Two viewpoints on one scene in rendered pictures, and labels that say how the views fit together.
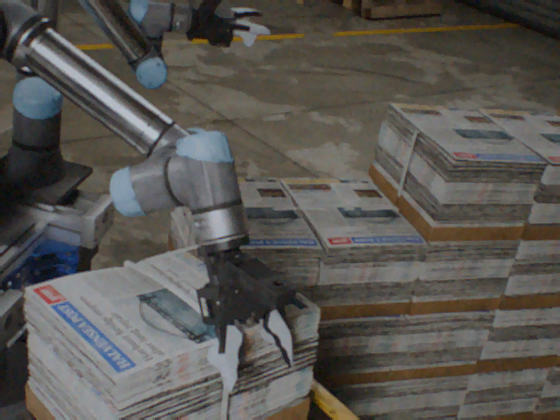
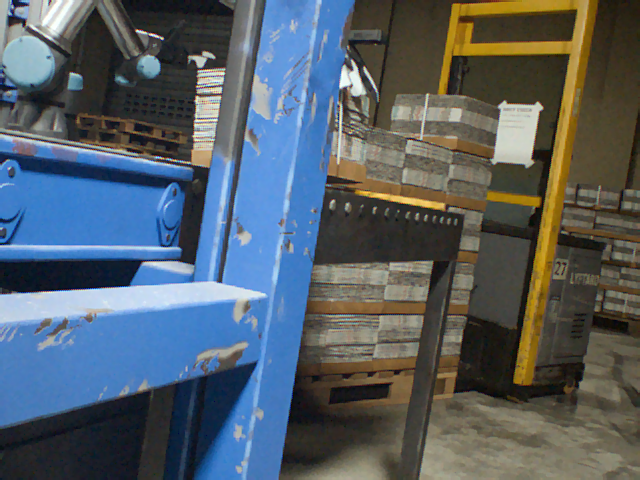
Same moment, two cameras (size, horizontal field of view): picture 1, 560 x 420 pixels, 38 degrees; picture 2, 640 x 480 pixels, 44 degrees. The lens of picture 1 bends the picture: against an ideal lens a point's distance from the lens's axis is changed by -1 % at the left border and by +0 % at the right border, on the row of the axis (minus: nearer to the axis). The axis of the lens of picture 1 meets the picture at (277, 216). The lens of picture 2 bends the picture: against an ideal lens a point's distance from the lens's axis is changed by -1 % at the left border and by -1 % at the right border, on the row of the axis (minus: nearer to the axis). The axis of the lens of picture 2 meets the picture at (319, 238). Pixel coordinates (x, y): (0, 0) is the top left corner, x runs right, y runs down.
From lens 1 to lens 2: 1.45 m
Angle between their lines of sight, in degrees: 32
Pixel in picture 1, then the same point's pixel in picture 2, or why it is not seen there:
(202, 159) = not seen: outside the picture
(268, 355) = (353, 113)
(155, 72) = (153, 64)
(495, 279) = not seen: hidden behind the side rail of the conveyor
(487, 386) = (390, 327)
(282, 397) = (356, 155)
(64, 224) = not seen: hidden behind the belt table
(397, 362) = (335, 295)
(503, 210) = (388, 170)
